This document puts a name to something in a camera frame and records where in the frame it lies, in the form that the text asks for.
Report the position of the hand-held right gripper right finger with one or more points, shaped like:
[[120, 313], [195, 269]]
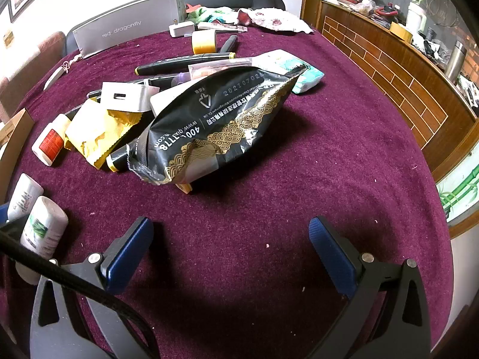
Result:
[[331, 258]]

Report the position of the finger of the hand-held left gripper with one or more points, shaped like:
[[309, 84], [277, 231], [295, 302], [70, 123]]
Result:
[[13, 225]]

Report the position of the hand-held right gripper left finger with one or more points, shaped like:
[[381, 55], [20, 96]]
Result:
[[127, 254]]

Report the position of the white bottle green label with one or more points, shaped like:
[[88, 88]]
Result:
[[43, 228], [24, 194]]

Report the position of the cardboard box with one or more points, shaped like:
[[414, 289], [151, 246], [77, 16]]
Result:
[[15, 138]]

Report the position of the white bottle red label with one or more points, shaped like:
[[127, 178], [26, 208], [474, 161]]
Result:
[[50, 142]]

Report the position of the yellow snack packet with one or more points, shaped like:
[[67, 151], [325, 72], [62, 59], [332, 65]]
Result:
[[97, 134]]

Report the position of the black gold snack bag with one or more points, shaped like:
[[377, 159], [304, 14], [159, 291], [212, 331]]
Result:
[[224, 119]]

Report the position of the teal tissue packet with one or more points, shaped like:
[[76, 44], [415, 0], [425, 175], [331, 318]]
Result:
[[308, 80]]

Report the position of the black marker purple cap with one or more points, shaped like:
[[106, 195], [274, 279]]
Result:
[[179, 79]]

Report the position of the black marker yellow cap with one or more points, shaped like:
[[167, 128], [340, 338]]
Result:
[[176, 64]]

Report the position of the white paper packet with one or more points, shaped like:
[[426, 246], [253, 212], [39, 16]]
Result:
[[278, 58]]

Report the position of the bamboo picture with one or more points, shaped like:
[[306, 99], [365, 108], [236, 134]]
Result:
[[460, 190]]

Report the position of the white key fob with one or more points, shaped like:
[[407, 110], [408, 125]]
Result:
[[56, 76]]

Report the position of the white flat box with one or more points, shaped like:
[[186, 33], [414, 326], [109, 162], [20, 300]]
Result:
[[166, 101]]

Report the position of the pink armchair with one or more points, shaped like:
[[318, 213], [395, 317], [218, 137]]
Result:
[[26, 63]]

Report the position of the wooden brick-pattern counter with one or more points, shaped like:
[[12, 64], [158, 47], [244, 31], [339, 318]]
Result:
[[393, 78]]

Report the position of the clear plastic pack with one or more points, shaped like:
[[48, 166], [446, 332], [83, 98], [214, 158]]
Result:
[[217, 69]]

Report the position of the grey shoe box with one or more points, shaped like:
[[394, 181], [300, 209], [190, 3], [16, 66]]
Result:
[[123, 26]]

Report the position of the white charger plug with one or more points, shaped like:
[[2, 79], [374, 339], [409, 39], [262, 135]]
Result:
[[181, 29]]

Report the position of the steel thermos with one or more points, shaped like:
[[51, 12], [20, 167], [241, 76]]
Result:
[[454, 61]]

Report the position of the black marker green cap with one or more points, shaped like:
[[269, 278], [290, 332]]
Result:
[[229, 43]]

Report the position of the floral plastic bag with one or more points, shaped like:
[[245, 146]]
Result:
[[280, 20]]

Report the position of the red black tool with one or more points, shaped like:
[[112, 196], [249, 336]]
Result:
[[385, 12]]

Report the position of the crumpled plastic bag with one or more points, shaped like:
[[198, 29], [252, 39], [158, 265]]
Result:
[[365, 7]]

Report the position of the white kettle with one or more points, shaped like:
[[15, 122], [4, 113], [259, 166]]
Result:
[[415, 18]]

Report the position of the green cloth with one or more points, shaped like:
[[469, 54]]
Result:
[[213, 14]]

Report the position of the small tan wall plaque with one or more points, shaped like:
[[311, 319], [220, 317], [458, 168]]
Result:
[[8, 38]]

